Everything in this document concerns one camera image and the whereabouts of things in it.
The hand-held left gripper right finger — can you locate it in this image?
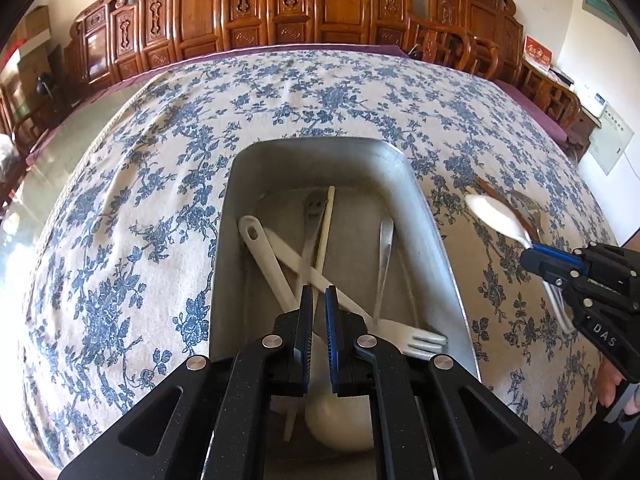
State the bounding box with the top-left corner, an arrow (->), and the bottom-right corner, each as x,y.
324,285 -> 581,480

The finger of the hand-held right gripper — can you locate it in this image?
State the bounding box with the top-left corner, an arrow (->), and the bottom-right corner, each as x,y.
520,248 -> 577,289
531,243 -> 601,277

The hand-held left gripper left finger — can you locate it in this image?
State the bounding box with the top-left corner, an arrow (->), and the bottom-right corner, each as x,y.
57,285 -> 315,480

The metal fork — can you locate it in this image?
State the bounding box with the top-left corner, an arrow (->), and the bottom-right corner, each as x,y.
510,191 -> 543,226

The white soup spoon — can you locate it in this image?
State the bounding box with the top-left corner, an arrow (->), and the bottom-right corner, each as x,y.
465,194 -> 576,336

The white plastic fork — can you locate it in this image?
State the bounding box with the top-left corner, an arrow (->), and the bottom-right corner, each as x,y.
262,227 -> 448,361

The large white plastic spoon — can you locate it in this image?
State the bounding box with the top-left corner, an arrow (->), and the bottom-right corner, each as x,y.
238,215 -> 376,453

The plain metal spoon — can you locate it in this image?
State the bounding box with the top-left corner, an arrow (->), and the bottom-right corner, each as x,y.
372,217 -> 396,321

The rectangular metal tray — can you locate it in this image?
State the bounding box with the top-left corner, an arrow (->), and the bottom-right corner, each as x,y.
207,136 -> 483,480

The person's right hand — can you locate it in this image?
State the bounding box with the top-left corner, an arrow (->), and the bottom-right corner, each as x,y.
597,360 -> 640,421

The wooden side table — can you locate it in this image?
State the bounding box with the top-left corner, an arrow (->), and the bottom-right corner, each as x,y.
565,67 -> 606,161

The purple armchair cushion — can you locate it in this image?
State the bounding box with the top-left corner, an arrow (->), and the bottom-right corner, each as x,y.
492,80 -> 571,143

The white desk telephone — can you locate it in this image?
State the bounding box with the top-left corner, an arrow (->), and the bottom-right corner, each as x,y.
580,91 -> 608,117

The blue floral tablecloth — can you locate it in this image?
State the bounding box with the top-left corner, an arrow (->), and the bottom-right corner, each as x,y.
17,45 -> 621,471

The red desk calendar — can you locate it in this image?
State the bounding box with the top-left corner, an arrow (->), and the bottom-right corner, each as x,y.
522,35 -> 553,72

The carved wooden armchair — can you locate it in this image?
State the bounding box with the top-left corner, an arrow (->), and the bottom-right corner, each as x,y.
407,0 -> 583,146

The long carved wooden sofa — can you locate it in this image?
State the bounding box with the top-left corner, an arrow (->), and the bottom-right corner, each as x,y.
62,0 -> 426,96

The clear plastic bag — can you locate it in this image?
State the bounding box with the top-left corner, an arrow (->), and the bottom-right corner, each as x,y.
0,140 -> 21,171

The wooden dining chair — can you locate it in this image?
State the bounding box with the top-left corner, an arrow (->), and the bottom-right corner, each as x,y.
0,80 -> 51,161

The large cardboard box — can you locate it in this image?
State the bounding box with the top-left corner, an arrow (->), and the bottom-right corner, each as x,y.
17,45 -> 51,111

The small cardboard box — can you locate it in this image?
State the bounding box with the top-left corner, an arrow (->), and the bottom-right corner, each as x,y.
25,5 -> 53,38

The white wall distribution box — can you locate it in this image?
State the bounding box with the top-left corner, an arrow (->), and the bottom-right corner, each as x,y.
586,101 -> 636,176

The grey wall panel green strip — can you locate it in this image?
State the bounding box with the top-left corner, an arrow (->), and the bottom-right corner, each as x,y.
582,0 -> 628,36

